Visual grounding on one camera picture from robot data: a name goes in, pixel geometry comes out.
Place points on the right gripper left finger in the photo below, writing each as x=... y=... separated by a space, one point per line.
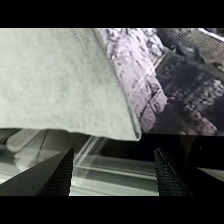
x=50 y=175

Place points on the silver frame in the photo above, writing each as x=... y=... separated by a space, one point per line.
x=113 y=178

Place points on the grey T-shirt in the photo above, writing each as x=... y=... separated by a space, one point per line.
x=56 y=83

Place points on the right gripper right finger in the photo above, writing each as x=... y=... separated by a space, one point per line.
x=168 y=178

